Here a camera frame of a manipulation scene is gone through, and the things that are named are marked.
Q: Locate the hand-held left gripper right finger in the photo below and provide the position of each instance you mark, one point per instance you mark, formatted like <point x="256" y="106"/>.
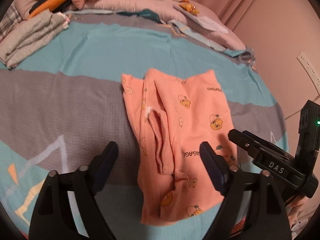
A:
<point x="212" y="170"/>

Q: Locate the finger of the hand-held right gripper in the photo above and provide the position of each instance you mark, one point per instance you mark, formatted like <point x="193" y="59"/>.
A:
<point x="271" y="147"/>
<point x="243" y="142"/>

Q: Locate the pink printed baby romper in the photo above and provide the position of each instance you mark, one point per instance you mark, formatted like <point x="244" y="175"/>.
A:
<point x="195" y="120"/>

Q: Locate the mauve duvet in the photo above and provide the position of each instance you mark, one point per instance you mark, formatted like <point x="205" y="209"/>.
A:
<point x="150" y="5"/>

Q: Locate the white paper sheets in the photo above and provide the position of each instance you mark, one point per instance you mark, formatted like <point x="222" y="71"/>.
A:
<point x="212" y="23"/>

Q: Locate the blue grey patterned blanket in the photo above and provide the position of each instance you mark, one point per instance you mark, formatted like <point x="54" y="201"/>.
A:
<point x="75" y="92"/>

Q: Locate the plaid pillow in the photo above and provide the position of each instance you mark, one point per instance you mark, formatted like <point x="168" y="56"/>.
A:
<point x="10" y="20"/>

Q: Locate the white wall power strip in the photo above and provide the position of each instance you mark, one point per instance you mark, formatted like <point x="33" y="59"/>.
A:
<point x="307" y="65"/>

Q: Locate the mustard yellow cloth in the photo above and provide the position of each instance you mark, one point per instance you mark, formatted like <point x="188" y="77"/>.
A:
<point x="55" y="0"/>

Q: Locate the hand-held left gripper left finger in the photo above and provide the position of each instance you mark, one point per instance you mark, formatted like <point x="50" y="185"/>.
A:
<point x="106" y="165"/>

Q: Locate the person's right hand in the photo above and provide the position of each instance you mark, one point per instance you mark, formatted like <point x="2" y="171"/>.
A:
<point x="296" y="206"/>

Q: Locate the gold snack packet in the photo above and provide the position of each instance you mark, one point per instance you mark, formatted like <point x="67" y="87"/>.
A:
<point x="190" y="7"/>

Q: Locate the folded grey clothes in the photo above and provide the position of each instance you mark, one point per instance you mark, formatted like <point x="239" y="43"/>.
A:
<point x="27" y="37"/>

